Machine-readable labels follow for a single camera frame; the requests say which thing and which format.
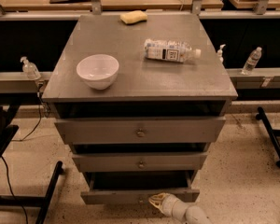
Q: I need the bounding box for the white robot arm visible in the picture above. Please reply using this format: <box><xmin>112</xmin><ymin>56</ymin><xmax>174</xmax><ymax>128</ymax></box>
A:
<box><xmin>148</xmin><ymin>193</ymin><xmax>213</xmax><ymax>224</ymax></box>

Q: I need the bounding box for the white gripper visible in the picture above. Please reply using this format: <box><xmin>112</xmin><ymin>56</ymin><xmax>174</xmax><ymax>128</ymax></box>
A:
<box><xmin>148</xmin><ymin>193</ymin><xmax>189</xmax><ymax>221</ymax></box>

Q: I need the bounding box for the white ceramic bowl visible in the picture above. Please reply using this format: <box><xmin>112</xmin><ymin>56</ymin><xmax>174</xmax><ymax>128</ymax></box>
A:
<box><xmin>76</xmin><ymin>54</ymin><xmax>119</xmax><ymax>90</ymax></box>

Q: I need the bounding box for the black table leg left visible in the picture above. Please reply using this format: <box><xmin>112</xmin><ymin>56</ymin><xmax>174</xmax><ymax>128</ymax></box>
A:
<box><xmin>0</xmin><ymin>161</ymin><xmax>63</xmax><ymax>224</ymax></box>

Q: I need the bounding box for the black floor cable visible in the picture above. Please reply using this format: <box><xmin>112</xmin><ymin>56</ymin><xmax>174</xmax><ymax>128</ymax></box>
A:
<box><xmin>0</xmin><ymin>155</ymin><xmax>30</xmax><ymax>224</ymax></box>

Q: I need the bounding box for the grey bottom drawer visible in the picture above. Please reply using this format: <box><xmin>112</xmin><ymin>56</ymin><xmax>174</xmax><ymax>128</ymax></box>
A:
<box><xmin>81</xmin><ymin>171</ymin><xmax>200</xmax><ymax>204</ymax></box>

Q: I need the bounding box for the small pump dispenser bottle right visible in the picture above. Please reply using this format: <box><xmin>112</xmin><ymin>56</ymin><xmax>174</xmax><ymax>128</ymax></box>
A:
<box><xmin>217</xmin><ymin>44</ymin><xmax>226</xmax><ymax>63</ymax></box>

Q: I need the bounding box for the clear pump dispenser bottle left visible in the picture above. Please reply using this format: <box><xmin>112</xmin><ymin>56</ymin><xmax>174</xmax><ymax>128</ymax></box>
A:
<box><xmin>21</xmin><ymin>56</ymin><xmax>41</xmax><ymax>80</ymax></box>

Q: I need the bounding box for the yellow sponge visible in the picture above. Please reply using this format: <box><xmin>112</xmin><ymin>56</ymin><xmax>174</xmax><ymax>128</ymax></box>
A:
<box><xmin>119</xmin><ymin>10</ymin><xmax>147</xmax><ymax>24</ymax></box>

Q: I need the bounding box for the black table leg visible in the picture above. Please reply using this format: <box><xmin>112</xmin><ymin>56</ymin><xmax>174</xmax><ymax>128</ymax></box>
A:
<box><xmin>256</xmin><ymin>107</ymin><xmax>280</xmax><ymax>168</ymax></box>
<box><xmin>0</xmin><ymin>161</ymin><xmax>63</xmax><ymax>224</ymax></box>

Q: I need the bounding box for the grey wooden drawer cabinet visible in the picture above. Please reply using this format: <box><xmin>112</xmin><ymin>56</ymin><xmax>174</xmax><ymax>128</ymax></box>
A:
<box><xmin>41</xmin><ymin>13</ymin><xmax>239</xmax><ymax>185</ymax></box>

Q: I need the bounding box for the grey drawer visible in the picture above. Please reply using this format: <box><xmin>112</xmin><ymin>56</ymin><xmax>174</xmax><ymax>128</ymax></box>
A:
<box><xmin>55</xmin><ymin>117</ymin><xmax>225</xmax><ymax>145</ymax></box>
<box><xmin>72</xmin><ymin>152</ymin><xmax>207</xmax><ymax>173</ymax></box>
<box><xmin>81</xmin><ymin>171</ymin><xmax>200</xmax><ymax>204</ymax></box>

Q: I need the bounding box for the clear plastic water bottle lying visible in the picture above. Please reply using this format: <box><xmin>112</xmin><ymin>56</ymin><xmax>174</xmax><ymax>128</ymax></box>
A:
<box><xmin>144</xmin><ymin>38</ymin><xmax>202</xmax><ymax>63</ymax></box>

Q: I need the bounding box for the grey middle drawer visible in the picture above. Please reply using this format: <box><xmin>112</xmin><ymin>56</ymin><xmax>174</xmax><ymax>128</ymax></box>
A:
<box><xmin>72</xmin><ymin>152</ymin><xmax>207</xmax><ymax>173</ymax></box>

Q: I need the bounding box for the grey top drawer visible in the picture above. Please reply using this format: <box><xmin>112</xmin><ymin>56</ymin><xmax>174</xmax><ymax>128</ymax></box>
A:
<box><xmin>55</xmin><ymin>117</ymin><xmax>225</xmax><ymax>145</ymax></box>

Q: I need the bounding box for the upright clear water bottle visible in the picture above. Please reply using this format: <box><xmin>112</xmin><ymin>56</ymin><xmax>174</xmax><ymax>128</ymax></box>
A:
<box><xmin>241</xmin><ymin>47</ymin><xmax>262</xmax><ymax>75</ymax></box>

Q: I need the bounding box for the black table leg right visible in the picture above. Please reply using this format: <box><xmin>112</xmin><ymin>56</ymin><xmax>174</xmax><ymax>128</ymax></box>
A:
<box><xmin>256</xmin><ymin>107</ymin><xmax>280</xmax><ymax>168</ymax></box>

